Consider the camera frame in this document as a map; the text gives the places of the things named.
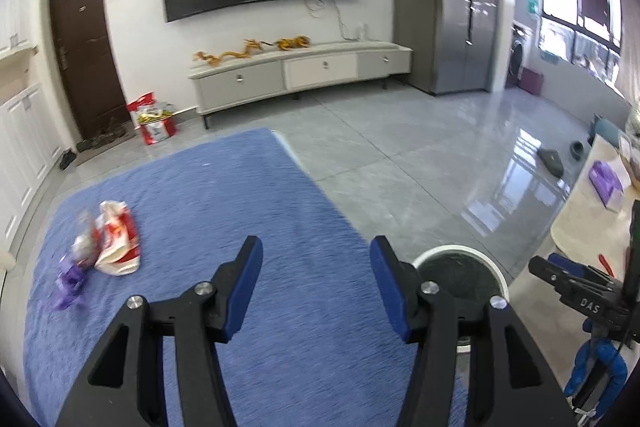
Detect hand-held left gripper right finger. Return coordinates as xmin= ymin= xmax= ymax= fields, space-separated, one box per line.
xmin=369 ymin=235 xmax=573 ymax=427

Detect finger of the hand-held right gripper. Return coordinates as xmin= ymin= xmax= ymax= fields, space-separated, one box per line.
xmin=529 ymin=255 xmax=576 ymax=295
xmin=546 ymin=253 xmax=617 ymax=282

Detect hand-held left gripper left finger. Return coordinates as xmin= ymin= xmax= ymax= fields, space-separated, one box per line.
xmin=55 ymin=235 xmax=264 ymax=427

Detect white round trash bin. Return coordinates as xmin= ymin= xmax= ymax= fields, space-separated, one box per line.
xmin=411 ymin=244 xmax=510 ymax=355

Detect red white snack bag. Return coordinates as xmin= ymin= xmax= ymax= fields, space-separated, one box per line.
xmin=94 ymin=200 xmax=142 ymax=277

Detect clear plastic wrap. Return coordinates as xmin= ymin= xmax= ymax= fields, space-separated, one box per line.
xmin=71 ymin=207 xmax=101 ymax=270

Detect purple wrapper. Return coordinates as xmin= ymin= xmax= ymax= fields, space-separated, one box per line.
xmin=52 ymin=259 xmax=87 ymax=312

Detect beige marble table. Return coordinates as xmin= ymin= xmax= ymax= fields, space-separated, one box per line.
xmin=550 ymin=134 xmax=640 ymax=288

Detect purple packet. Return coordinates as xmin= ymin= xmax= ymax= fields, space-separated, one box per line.
xmin=588 ymin=160 xmax=623 ymax=212

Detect blue fluffy rug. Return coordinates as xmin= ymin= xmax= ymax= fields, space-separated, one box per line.
xmin=22 ymin=127 xmax=471 ymax=427

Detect red gift bag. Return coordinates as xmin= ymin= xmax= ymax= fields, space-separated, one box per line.
xmin=125 ymin=92 xmax=178 ymax=146

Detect purple box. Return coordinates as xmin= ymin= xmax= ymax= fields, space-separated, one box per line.
xmin=519 ymin=67 xmax=546 ymax=96

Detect grey white television console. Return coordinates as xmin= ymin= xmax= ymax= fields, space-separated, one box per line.
xmin=187 ymin=41 xmax=415 ymax=130

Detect grey washing machine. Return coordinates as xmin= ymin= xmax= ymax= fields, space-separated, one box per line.
xmin=505 ymin=22 xmax=538 ymax=90

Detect long yellow dragon toy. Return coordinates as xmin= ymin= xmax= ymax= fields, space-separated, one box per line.
xmin=194 ymin=38 xmax=273 ymax=66

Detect white shoe cabinet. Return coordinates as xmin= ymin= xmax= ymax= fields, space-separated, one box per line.
xmin=0 ymin=79 xmax=63 ymax=253

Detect brown entrance door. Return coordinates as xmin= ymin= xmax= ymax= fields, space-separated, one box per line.
xmin=41 ymin=0 xmax=133 ymax=140

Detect grey double door fridge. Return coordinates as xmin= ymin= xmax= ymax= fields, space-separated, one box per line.
xmin=389 ymin=0 xmax=501 ymax=96

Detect blue wrapped cable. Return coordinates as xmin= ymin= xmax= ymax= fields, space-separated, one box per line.
xmin=564 ymin=339 xmax=628 ymax=400

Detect white wall cabinets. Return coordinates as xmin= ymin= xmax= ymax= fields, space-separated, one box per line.
xmin=0 ymin=0 xmax=41 ymax=60

